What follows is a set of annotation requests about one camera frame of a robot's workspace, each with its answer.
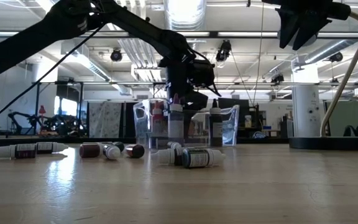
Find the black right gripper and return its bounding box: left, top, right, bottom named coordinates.
left=261, top=0, right=352, bottom=50

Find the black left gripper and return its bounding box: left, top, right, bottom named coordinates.
left=159, top=54, right=209, bottom=131

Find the large purple food coloring bottle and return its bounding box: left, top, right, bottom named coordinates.
left=167, top=93, right=185, bottom=147

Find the clear plastic bin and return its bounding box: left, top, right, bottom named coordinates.
left=132, top=98, right=241, bottom=149

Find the small dark food coloring bottle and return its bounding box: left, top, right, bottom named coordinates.
left=35, top=142, right=70, bottom=156
left=150, top=147, right=186, bottom=167

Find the small green food coloring bottle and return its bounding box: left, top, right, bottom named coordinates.
left=181, top=148, right=226, bottom=170

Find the small olive food coloring bottle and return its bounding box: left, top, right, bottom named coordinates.
left=102, top=144, right=122, bottom=161

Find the small maroon food coloring bottle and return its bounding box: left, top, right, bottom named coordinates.
left=0, top=144, right=37, bottom=161
left=78, top=142, right=103, bottom=159

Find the black ceiling spotlight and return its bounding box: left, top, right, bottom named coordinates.
left=328, top=52, right=344, bottom=63
left=109, top=49, right=124, bottom=63
left=215, top=39, right=232, bottom=63
left=270, top=73, right=285, bottom=85

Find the black panel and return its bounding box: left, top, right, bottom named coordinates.
left=124, top=102, right=136, bottom=138

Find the black background screen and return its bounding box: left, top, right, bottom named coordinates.
left=218, top=98, right=250, bottom=125

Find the white patterned panel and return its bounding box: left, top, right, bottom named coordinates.
left=88, top=101, right=123, bottom=139

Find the white round column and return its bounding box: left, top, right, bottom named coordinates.
left=291, top=63, right=322, bottom=138

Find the black office chair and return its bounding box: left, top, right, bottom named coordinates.
left=343, top=124, right=356, bottom=138

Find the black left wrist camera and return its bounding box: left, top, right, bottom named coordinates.
left=194, top=59, right=216, bottom=88

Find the thin hanging cable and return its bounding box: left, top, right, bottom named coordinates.
left=252, top=0, right=265, bottom=106

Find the black overhead frame bar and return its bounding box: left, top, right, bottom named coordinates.
left=0, top=30, right=358, bottom=39

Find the horizontal background metal rail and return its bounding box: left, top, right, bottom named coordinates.
left=32, top=81, right=358, bottom=86

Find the silver ceiling duct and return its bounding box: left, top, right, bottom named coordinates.
left=163, top=0, right=208, bottom=97

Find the black table edge rail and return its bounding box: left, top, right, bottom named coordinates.
left=0, top=138, right=358, bottom=151

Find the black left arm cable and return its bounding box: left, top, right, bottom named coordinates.
left=0, top=24, right=107, bottom=125

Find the black metal background frame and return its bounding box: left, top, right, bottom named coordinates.
left=32, top=81, right=85, bottom=138

